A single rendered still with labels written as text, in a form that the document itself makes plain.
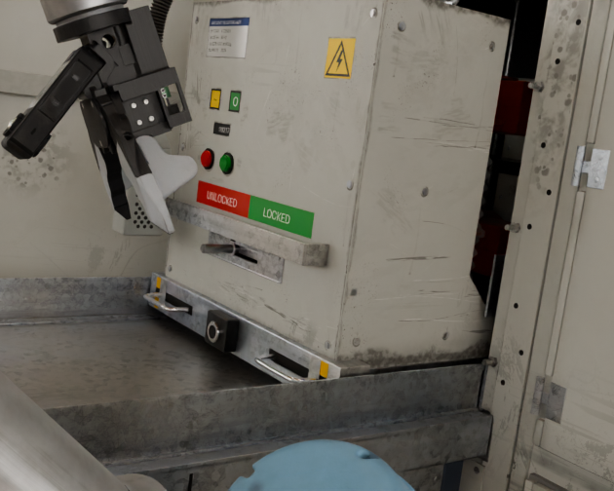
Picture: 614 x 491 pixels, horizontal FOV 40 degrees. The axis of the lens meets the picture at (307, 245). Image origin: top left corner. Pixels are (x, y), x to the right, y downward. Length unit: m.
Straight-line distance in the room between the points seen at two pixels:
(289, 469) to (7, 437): 0.16
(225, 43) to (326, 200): 0.36
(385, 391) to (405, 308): 0.12
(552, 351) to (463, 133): 0.31
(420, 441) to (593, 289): 0.29
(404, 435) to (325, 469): 0.61
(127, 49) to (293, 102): 0.41
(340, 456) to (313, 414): 0.54
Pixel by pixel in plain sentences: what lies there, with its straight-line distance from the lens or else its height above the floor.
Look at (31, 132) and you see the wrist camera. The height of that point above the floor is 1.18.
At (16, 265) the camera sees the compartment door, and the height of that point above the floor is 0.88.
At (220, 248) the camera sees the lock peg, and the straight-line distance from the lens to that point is 1.26.
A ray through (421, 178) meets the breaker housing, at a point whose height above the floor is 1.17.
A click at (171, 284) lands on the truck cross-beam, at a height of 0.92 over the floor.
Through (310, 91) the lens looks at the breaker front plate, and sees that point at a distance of 1.14.
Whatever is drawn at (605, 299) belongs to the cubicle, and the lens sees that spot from 1.08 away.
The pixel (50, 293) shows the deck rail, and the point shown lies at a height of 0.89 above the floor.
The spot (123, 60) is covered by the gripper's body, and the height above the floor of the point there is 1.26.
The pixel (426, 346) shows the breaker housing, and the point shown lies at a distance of 1.19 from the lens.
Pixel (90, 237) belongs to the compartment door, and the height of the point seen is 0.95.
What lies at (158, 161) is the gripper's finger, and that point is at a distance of 0.77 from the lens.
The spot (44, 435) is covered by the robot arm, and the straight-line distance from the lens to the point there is 0.48.
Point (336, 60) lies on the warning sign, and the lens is 1.11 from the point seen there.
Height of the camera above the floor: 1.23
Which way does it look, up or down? 9 degrees down
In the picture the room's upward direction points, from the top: 7 degrees clockwise
